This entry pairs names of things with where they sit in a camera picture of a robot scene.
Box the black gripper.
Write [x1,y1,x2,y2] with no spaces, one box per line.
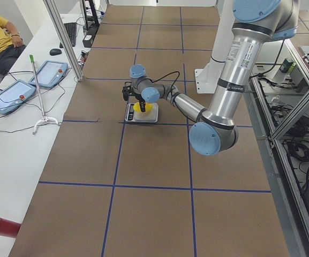
[133,92,146,112]

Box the yellow mango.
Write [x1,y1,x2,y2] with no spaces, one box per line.
[133,102,154,113]

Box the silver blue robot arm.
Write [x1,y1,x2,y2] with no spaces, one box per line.
[122,1,300,156]

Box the grey digital kitchen scale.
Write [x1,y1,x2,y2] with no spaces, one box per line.
[124,102,159,123]

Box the black box with label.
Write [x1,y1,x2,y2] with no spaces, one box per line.
[82,35,94,48]

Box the far blue teach pendant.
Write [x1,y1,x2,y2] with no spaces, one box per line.
[36,60,68,88]

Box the blue teach pendant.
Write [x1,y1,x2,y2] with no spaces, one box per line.
[36,60,68,88]
[0,80,36,115]

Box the green tipped grabber stick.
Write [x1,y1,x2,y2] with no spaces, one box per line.
[29,55,59,135]

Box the black computer mouse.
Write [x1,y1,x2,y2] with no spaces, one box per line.
[49,48,62,56]

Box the black keyboard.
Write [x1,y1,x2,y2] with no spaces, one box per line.
[64,22,77,47]

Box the near blue teach pendant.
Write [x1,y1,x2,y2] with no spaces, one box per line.
[0,80,36,115]

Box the red cylinder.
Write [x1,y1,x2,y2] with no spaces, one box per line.
[0,217,21,238]

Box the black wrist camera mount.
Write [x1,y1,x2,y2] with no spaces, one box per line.
[122,81,133,101]

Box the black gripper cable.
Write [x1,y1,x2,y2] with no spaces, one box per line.
[148,70,180,93]

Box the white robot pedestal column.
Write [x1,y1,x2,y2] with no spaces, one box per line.
[195,0,235,94]

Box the aluminium frame post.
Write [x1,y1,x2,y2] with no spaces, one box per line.
[43,0,83,81]

